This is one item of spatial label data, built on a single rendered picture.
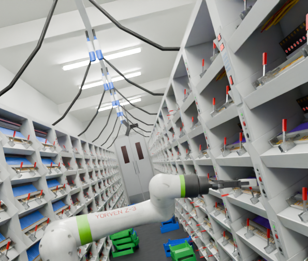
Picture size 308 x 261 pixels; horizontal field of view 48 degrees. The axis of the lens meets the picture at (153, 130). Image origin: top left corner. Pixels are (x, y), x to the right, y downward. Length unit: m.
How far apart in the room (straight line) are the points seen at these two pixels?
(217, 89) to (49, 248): 1.19
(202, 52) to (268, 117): 0.84
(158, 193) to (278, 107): 0.54
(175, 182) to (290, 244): 0.46
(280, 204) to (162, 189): 0.43
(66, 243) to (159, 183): 0.40
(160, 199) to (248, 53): 0.63
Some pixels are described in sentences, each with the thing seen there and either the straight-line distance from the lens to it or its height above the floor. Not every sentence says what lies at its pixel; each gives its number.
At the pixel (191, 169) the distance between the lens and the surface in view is 3.29.
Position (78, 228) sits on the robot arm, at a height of 0.99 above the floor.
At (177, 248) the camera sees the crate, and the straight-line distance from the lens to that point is 3.98.
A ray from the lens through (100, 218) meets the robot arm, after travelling 1.43.
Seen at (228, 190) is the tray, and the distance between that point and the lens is 1.91.
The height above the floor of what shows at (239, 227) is 0.71.
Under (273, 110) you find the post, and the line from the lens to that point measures 1.25.
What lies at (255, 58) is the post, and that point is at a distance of 1.27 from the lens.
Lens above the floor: 1.17
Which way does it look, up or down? 5 degrees up
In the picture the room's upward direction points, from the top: 15 degrees counter-clockwise
